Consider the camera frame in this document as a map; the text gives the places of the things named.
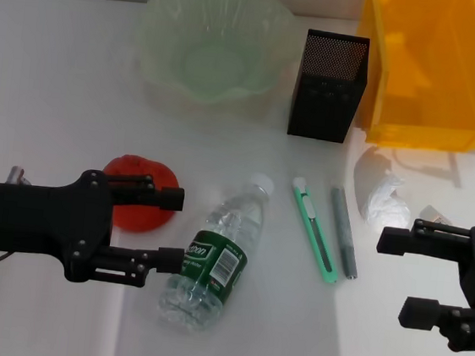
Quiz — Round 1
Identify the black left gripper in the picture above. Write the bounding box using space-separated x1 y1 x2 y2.
0 160 119 287

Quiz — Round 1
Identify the red-orange fruit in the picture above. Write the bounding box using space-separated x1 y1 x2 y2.
96 151 183 236

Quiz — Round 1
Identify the clear plastic water bottle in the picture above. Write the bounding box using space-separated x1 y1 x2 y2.
156 163 276 341

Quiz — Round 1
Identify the grey marker pen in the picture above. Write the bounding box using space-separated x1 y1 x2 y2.
322 186 368 281

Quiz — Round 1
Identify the white paper ball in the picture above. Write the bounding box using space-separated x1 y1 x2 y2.
347 144 419 232

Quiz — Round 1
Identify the green utility knife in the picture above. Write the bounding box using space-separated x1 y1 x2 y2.
281 175 348 285

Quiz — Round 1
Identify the black mesh pen holder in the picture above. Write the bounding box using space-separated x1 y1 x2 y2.
286 27 371 145

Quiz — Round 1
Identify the translucent green fruit bowl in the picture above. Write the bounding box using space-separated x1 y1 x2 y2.
128 0 299 114

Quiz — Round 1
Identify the yellow plastic bin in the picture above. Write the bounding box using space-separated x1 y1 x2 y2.
343 0 475 156

